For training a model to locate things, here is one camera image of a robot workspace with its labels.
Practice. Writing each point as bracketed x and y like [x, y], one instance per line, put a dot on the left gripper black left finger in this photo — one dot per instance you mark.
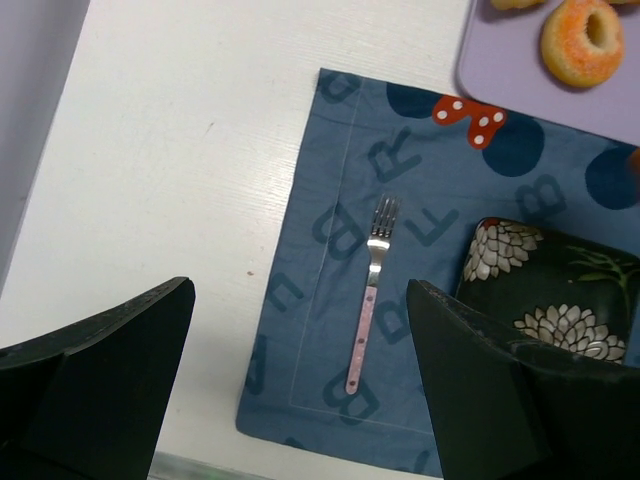
[87, 401]

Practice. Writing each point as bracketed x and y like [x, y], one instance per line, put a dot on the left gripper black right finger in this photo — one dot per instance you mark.
[504, 405]

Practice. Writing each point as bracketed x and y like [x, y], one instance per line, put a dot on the golden bread slice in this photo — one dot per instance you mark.
[504, 5]

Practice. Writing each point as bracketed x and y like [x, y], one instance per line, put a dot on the black floral square plate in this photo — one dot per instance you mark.
[575, 294]

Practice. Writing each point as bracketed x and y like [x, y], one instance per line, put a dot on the blue letter-print placemat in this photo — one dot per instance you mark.
[452, 162]

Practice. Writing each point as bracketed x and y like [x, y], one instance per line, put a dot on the lilac plastic tray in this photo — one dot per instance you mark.
[500, 64]

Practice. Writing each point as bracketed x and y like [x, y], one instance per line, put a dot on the orange sugared doughnut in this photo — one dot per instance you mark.
[582, 43]

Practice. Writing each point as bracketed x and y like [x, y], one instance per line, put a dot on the fork with pink handle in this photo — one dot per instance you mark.
[378, 245]

